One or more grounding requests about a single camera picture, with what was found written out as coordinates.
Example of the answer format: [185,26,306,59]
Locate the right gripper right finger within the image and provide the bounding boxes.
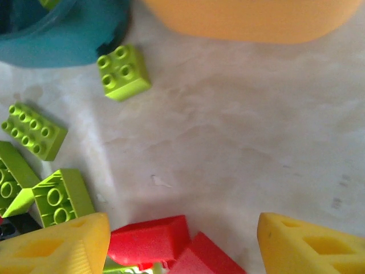
[256,212,365,274]

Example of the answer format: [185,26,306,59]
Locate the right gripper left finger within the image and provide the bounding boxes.
[0,212,112,274]

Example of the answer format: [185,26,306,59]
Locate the lime green lego brick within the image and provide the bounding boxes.
[0,140,42,219]
[102,256,163,274]
[96,43,152,103]
[1,102,69,162]
[31,168,96,229]
[38,0,62,11]

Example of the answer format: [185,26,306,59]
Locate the red lego brick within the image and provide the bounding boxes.
[167,231,248,274]
[107,214,192,266]

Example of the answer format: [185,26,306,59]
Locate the black lego brick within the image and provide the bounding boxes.
[0,213,43,242]

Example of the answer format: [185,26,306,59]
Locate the teal plastic container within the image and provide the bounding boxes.
[0,0,132,69]

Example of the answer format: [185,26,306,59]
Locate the orange plastic container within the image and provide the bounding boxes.
[141,0,365,45]

